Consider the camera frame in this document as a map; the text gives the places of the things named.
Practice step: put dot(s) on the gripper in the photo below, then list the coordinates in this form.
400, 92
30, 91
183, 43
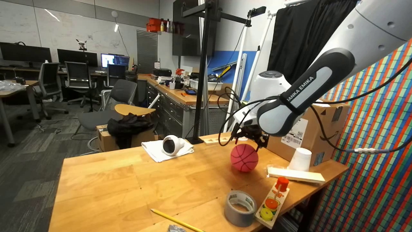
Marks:
252, 131

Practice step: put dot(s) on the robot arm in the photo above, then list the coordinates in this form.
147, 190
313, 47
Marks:
341, 61

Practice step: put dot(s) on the red basketball toy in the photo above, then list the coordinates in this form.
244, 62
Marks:
244, 158

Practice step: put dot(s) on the wooden peg toy board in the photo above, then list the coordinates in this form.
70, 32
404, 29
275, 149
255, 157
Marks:
272, 206

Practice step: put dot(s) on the wooden slotted board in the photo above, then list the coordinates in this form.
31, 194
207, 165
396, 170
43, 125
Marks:
214, 140

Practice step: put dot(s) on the white paper cup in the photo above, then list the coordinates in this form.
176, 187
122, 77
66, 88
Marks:
300, 159

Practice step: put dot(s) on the white flat block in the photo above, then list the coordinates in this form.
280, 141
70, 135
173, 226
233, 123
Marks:
296, 175

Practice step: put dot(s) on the white plastic bin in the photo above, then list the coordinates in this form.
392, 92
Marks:
209, 85

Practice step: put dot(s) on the white stand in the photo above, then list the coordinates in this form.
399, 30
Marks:
239, 71

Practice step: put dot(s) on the cardboard box with label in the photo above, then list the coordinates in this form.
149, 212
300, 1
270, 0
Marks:
322, 129

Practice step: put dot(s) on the black stand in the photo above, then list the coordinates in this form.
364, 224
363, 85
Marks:
202, 80

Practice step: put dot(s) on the white round cup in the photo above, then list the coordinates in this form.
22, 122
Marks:
175, 144

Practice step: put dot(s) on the workbench with drawers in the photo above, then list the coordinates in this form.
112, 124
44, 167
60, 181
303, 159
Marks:
173, 103

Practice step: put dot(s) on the white cloth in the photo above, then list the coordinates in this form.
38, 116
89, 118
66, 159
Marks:
154, 151

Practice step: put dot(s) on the yellow pencil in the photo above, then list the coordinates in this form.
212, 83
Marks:
175, 220

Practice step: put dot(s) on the black curtain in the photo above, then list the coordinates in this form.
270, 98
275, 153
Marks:
299, 35

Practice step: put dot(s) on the crumpled foil wrapper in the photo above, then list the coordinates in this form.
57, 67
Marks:
175, 229

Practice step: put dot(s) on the black cloth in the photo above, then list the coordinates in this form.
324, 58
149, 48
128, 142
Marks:
128, 127

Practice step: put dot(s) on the colourful patterned backdrop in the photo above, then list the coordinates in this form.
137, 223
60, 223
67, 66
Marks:
376, 154

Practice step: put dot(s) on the grey louvre panel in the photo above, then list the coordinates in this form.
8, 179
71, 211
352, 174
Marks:
147, 51

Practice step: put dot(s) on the row of bottles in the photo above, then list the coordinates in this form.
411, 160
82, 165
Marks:
170, 27

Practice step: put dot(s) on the grey office chair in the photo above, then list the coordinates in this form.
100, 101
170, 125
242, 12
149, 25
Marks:
120, 93

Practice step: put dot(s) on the orange bins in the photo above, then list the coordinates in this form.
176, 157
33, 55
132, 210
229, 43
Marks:
153, 25

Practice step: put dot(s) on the row of office chairs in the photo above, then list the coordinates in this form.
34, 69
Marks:
77, 75

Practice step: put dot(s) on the row of monitors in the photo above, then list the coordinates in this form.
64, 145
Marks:
29, 53

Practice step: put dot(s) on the wooden desk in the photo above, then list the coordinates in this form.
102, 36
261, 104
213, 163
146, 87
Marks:
16, 93

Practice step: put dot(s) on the clear plastic bag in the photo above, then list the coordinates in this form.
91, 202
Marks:
9, 85

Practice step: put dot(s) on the grey duct tape roll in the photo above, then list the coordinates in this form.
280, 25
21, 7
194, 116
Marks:
235, 214

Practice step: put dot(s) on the black wall cabinet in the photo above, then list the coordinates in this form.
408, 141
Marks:
190, 29

